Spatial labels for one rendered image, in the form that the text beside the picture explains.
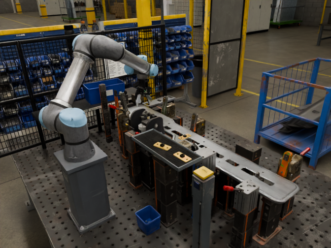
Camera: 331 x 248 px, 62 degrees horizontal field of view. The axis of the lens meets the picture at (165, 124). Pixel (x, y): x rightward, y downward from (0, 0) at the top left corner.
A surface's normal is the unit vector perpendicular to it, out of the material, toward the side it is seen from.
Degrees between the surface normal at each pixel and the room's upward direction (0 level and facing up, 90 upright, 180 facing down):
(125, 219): 0
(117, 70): 90
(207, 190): 90
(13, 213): 0
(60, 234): 0
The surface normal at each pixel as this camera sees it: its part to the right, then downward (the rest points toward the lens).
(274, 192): -0.03, -0.90
